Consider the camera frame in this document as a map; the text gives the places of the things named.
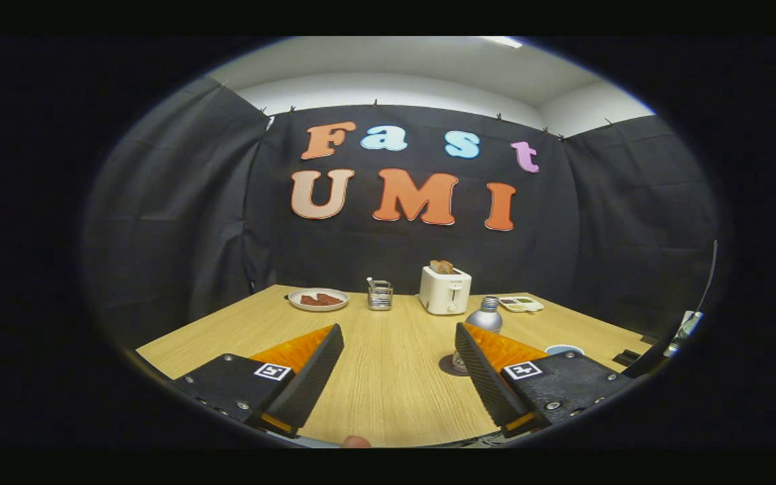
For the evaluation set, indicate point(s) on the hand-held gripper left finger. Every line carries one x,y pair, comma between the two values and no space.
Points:
307,380

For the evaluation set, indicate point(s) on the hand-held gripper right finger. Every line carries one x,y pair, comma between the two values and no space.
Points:
489,380

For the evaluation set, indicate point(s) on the dark brown round coaster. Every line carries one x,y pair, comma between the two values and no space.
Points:
446,368

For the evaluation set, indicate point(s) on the silver juice bottle printed label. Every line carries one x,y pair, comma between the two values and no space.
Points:
486,320

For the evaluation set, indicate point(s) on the white cup blue inside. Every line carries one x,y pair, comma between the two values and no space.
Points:
563,349

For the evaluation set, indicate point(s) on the white round plate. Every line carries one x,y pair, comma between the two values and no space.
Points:
294,302

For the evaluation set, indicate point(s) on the red-brown food slice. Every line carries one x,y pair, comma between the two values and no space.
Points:
331,299
309,300

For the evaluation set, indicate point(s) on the wooden table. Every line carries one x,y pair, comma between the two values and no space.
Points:
388,364

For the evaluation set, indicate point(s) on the white compartment tray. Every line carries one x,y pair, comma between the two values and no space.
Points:
521,304

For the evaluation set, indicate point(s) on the white toaster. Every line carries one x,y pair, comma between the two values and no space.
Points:
443,293

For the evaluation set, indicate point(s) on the brown toast slice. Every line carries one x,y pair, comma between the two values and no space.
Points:
442,267

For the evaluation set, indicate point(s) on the small black block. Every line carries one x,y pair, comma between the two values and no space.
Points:
627,358

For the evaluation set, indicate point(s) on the white grey gadget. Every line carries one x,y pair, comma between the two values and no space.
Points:
684,330

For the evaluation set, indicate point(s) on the black backdrop cloth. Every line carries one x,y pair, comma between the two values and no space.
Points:
179,202

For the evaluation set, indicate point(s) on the ceiling light panel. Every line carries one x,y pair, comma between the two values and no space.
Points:
502,42

